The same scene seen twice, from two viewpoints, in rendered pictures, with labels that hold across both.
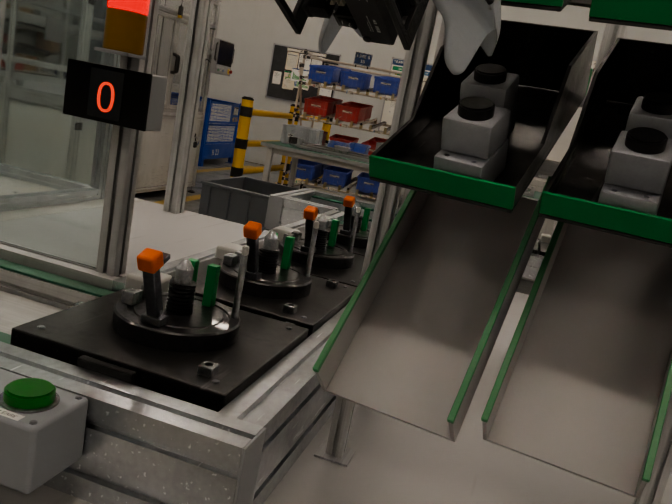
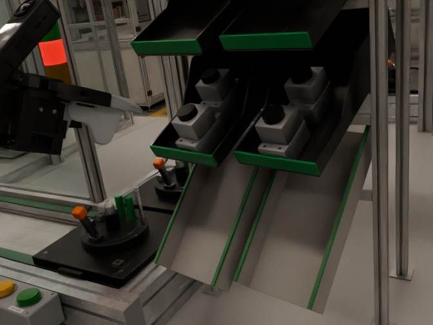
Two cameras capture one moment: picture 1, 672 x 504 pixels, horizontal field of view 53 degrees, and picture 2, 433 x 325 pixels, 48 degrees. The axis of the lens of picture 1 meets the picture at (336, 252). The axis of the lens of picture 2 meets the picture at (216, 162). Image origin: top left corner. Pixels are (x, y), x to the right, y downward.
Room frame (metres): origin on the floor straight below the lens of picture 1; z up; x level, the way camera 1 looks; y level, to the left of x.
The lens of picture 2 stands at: (-0.06, -0.34, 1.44)
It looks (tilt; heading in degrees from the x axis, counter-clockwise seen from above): 20 degrees down; 18
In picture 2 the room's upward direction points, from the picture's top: 8 degrees counter-clockwise
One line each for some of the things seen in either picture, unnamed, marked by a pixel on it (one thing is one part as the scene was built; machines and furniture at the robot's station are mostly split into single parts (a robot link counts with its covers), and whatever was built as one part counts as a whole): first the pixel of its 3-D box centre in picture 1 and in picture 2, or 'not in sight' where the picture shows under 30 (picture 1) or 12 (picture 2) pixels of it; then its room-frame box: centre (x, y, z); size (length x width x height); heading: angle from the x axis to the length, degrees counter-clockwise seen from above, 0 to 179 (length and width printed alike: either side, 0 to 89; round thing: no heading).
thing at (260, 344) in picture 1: (175, 335); (116, 240); (0.73, 0.16, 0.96); 0.24 x 0.24 x 0.02; 75
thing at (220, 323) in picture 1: (177, 319); (115, 231); (0.73, 0.16, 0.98); 0.14 x 0.14 x 0.02
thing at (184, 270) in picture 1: (184, 270); (109, 206); (0.73, 0.16, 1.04); 0.02 x 0.02 x 0.03
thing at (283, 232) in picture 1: (319, 235); not in sight; (1.21, 0.04, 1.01); 0.24 x 0.24 x 0.13; 75
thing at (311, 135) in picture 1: (302, 136); not in sight; (6.41, 0.51, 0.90); 0.40 x 0.30 x 0.17; 168
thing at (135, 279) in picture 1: (148, 289); (111, 209); (0.85, 0.23, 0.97); 0.05 x 0.05 x 0.04; 75
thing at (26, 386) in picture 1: (29, 398); (29, 298); (0.52, 0.23, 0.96); 0.04 x 0.04 x 0.02
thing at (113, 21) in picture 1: (125, 32); (58, 74); (0.89, 0.32, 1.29); 0.05 x 0.05 x 0.05
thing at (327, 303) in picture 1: (268, 256); (180, 170); (0.97, 0.10, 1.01); 0.24 x 0.24 x 0.13; 75
